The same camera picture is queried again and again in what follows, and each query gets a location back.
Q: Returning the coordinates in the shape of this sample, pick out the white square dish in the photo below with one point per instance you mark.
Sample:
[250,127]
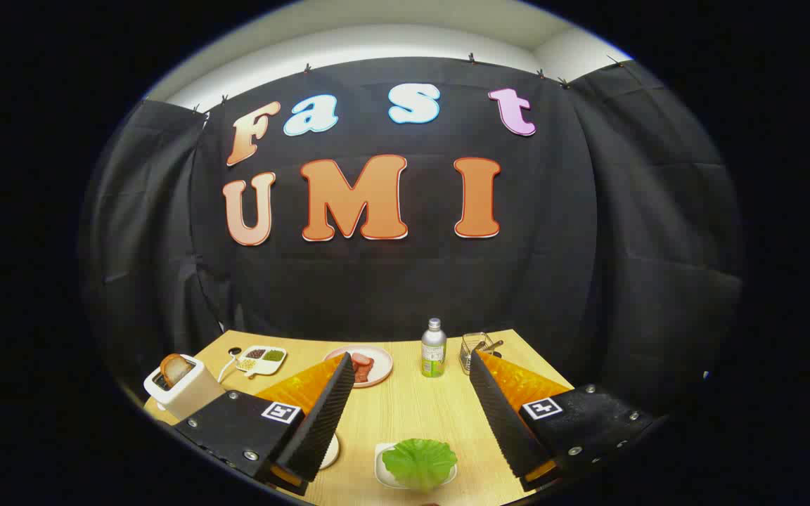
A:
[381,474]

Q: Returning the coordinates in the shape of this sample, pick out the dark red beans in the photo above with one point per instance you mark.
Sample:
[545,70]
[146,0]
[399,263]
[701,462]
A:
[256,353]

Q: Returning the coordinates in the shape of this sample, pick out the green bottle with silver cap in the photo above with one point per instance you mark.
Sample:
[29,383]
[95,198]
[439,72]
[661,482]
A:
[433,355]

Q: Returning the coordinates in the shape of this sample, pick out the green lettuce leaf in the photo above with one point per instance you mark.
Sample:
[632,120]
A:
[419,464]

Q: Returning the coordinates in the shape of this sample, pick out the round white plate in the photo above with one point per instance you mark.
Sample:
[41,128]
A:
[331,453]

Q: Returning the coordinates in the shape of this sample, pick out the pink plate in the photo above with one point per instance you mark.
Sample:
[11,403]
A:
[381,365]

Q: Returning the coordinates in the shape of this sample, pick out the brown meat slices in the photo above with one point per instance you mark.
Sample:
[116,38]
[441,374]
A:
[363,372]

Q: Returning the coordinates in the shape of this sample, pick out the black backdrop cloth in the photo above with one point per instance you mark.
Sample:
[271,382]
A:
[412,281]

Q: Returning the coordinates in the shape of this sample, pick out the yellow soybeans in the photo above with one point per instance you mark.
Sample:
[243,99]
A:
[247,365]

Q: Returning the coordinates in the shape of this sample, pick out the green mung beans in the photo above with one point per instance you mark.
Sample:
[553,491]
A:
[274,355]

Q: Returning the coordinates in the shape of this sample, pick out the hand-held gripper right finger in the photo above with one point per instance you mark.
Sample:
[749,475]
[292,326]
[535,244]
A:
[503,422]

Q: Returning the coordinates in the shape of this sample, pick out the toasted bread slice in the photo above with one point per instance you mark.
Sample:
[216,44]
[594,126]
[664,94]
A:
[176,369]

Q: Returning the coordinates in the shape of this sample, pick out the white divided dish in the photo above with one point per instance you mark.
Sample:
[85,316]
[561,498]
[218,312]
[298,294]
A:
[262,362]

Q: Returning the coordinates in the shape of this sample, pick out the cream white toaster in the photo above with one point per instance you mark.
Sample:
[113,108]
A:
[194,395]

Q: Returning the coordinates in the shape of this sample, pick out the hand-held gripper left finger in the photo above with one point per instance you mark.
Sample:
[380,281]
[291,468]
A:
[320,422]

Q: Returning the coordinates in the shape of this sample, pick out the red sausage slice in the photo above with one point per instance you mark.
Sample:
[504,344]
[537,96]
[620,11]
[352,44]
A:
[359,359]

